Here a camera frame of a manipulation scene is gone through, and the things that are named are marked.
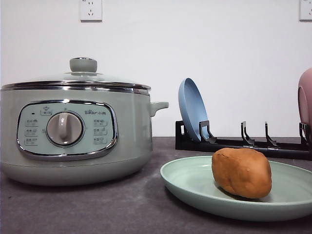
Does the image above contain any pink plate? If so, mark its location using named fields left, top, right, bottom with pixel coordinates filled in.
left=298, top=67, right=312, bottom=134

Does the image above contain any green plate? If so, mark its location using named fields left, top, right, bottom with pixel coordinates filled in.
left=160, top=156, right=312, bottom=222

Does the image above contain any white wall socket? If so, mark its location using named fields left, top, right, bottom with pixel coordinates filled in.
left=80, top=0, right=103, bottom=23
left=299, top=0, right=312, bottom=23

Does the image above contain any white wall socket right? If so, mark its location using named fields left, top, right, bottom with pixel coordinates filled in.
left=299, top=0, right=312, bottom=23

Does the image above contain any green electric steamer pot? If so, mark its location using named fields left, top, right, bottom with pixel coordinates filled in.
left=0, top=87, right=169, bottom=185

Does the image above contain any white wall socket left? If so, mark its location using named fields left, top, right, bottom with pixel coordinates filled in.
left=80, top=0, right=103, bottom=23

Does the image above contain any blue plate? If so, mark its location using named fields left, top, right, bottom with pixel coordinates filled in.
left=178, top=78, right=209, bottom=141

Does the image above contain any brown potato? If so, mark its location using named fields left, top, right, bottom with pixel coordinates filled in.
left=212, top=148, right=272, bottom=199

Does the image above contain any black plate rack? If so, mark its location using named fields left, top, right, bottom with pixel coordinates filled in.
left=175, top=120, right=312, bottom=160

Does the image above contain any glass steamer lid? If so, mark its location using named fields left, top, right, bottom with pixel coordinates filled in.
left=2, top=58, right=151, bottom=93

